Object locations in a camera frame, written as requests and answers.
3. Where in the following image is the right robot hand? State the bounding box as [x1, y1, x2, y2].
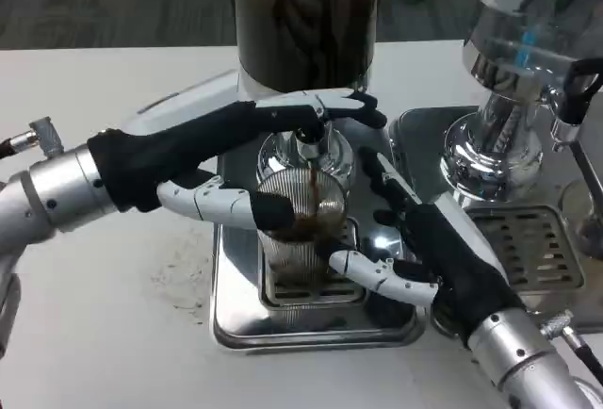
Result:
[328, 144, 527, 349]

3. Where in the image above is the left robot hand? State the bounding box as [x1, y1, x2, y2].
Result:
[87, 69, 388, 232]

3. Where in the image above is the black tap of dark dispenser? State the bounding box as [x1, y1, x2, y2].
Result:
[293, 128, 327, 161]

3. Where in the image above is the clear ribbed glass cup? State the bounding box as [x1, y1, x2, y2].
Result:
[255, 167, 350, 288]

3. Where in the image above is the steel drain grid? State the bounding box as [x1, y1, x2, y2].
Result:
[464, 204, 586, 295]
[260, 218, 368, 309]

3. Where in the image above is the dark drink dispenser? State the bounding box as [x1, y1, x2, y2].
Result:
[233, 0, 383, 193]

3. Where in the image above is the black looped tap lever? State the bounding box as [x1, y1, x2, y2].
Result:
[549, 57, 603, 154]

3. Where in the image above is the clear-tank drink dispenser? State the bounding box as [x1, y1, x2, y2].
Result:
[437, 0, 603, 205]

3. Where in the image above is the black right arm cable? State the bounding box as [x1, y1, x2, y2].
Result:
[540, 314, 603, 382]

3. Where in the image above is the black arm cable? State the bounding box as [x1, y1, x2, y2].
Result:
[0, 116, 65, 160]
[540, 314, 603, 382]

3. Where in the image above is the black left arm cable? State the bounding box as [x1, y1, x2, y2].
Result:
[0, 116, 65, 160]

